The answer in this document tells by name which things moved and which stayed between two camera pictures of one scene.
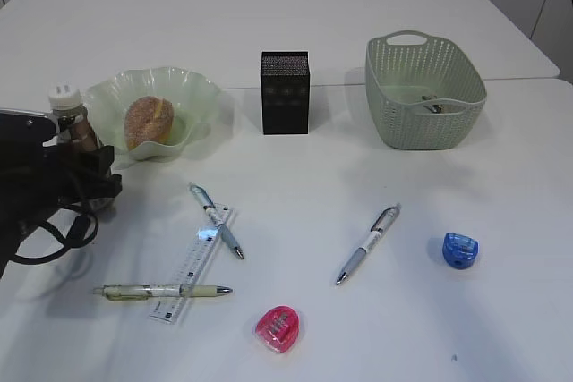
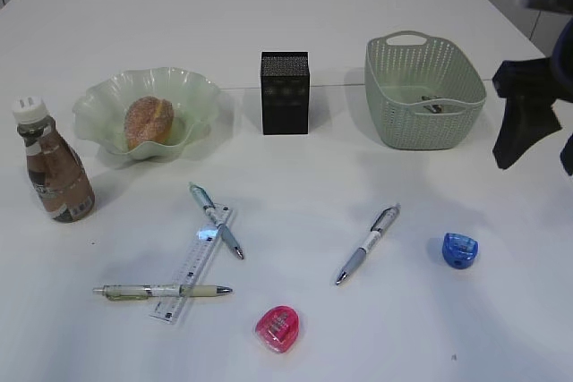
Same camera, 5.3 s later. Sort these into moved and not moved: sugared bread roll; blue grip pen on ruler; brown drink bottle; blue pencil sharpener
Moved: brown drink bottle
Not moved: blue grip pen on ruler; blue pencil sharpener; sugared bread roll
